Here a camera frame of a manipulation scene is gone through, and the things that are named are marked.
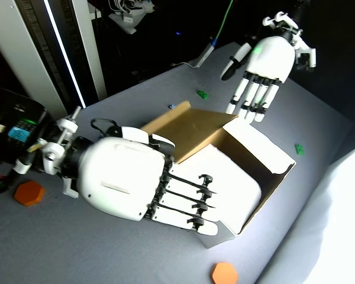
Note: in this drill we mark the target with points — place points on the blue toy building block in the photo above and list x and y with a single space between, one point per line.
172 106

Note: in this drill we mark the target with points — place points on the brown cardboard box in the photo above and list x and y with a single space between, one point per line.
195 133

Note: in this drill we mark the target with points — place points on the white metal cabinet frame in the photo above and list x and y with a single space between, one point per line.
14 44

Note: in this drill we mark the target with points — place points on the orange hexagon toy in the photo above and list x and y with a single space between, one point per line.
225 273
29 193

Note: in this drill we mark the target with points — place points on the grey table cloth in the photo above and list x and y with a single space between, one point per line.
77 242

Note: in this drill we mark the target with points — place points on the white light strip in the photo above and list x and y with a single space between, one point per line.
64 53

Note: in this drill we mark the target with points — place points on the green toy building block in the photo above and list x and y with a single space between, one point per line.
299 149
202 94

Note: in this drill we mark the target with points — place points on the white backdrop sheet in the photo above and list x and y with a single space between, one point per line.
328 236

